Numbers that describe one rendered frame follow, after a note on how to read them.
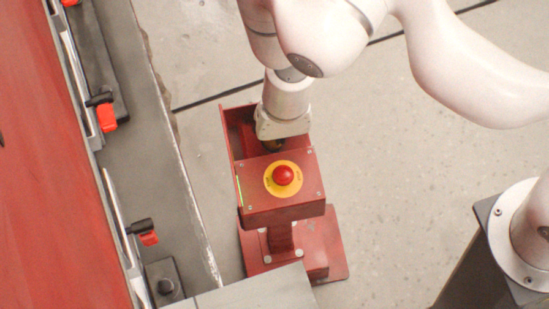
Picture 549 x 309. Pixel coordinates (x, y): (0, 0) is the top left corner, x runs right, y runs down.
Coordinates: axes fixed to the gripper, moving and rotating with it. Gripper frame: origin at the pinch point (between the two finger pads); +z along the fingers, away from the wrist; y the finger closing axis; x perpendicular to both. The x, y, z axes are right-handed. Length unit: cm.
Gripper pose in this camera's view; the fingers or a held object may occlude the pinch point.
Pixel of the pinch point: (279, 133)
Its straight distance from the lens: 210.3
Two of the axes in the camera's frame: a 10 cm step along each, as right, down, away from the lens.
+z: -0.6, 3.3, 9.4
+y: 9.8, -1.7, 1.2
